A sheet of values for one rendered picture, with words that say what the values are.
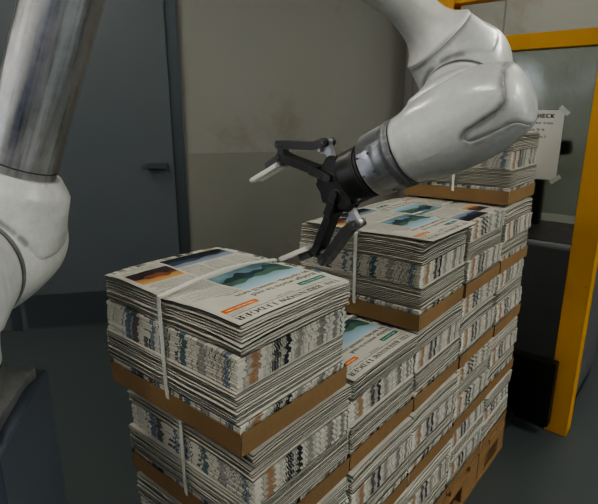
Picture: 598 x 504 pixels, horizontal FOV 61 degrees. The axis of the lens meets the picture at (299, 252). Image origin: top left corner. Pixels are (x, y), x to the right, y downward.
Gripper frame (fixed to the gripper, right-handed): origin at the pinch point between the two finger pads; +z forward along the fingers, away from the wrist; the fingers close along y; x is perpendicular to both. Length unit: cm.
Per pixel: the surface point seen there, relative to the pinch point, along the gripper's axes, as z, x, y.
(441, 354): 19, 64, 45
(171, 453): 38, -10, 34
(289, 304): 2.0, -1.7, 14.2
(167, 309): 19.0, -12.4, 8.0
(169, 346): 21.7, -12.8, 14.0
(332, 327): 6.1, 10.9, 21.5
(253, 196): 178, 176, -48
